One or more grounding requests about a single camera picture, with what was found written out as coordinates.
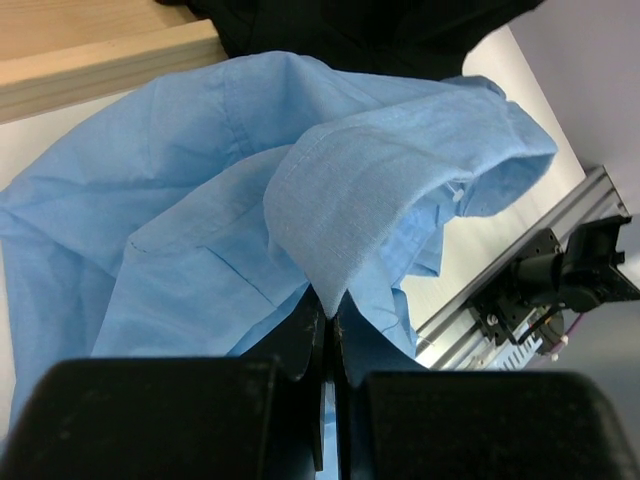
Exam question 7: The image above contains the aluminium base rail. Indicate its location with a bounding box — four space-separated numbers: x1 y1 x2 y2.
416 167 639 371

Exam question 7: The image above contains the grey slotted cable duct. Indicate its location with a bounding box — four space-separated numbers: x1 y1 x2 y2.
477 336 543 371

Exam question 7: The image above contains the light blue shirt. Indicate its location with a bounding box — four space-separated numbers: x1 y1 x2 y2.
1 52 557 417

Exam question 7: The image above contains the black shirt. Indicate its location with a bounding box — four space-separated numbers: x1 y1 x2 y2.
172 0 541 81

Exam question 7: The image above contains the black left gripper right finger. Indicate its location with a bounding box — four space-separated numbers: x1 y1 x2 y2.
333 296 639 479

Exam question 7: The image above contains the wooden clothes rack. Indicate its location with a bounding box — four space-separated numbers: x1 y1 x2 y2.
1 1 226 122

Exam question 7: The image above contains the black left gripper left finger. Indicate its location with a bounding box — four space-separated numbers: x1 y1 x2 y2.
1 290 326 479

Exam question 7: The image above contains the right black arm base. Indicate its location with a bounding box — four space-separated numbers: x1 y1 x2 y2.
467 228 563 346

